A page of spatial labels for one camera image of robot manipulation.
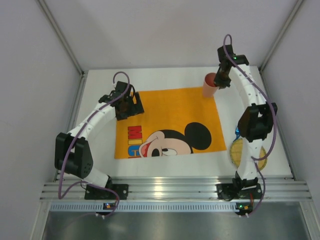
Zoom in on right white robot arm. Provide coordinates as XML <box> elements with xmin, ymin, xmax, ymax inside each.
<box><xmin>213</xmin><ymin>44</ymin><xmax>278</xmax><ymax>185</ymax></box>

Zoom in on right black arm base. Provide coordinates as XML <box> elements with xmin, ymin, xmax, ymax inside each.
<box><xmin>216</xmin><ymin>173</ymin><xmax>263</xmax><ymax>201</ymax></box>

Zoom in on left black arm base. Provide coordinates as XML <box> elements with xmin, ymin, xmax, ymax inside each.
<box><xmin>80</xmin><ymin>182</ymin><xmax>129</xmax><ymax>200</ymax></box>

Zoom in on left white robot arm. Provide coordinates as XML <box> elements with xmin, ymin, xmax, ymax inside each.
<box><xmin>54</xmin><ymin>81</ymin><xmax>144</xmax><ymax>188</ymax></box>

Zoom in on pink plastic cup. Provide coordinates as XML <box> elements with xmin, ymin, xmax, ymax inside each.
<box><xmin>202</xmin><ymin>72</ymin><xmax>219</xmax><ymax>98</ymax></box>

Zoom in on orange Mickey Mouse placemat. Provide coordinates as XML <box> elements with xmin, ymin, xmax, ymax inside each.
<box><xmin>115</xmin><ymin>87</ymin><xmax>227</xmax><ymax>159</ymax></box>

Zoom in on perforated grey cable duct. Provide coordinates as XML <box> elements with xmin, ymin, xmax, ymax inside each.
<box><xmin>50</xmin><ymin>201</ymin><xmax>250</xmax><ymax>213</ymax></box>

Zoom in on yellow round plate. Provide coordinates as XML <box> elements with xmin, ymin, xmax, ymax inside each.
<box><xmin>229</xmin><ymin>138</ymin><xmax>268</xmax><ymax>170</ymax></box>

